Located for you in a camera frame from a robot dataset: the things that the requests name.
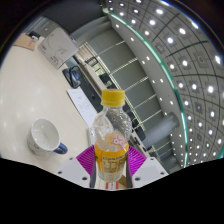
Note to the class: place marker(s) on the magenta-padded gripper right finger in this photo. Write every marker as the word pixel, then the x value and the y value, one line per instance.
pixel 150 170

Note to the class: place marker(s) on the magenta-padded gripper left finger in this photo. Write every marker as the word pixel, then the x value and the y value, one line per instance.
pixel 74 171

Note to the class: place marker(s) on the yellow-capped orange drink bottle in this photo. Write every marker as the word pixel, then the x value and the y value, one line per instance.
pixel 112 156

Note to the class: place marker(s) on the white paper sheet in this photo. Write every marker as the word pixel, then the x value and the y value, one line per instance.
pixel 83 105

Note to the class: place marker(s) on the long curved conference desk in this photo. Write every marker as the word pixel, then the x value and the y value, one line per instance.
pixel 88 81

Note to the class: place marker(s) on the round ceiling lights group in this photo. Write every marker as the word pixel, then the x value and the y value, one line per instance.
pixel 193 86

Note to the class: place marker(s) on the black desk phone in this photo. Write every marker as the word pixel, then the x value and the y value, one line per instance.
pixel 71 76

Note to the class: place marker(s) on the brown cardboard piece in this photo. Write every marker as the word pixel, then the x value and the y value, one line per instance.
pixel 26 41

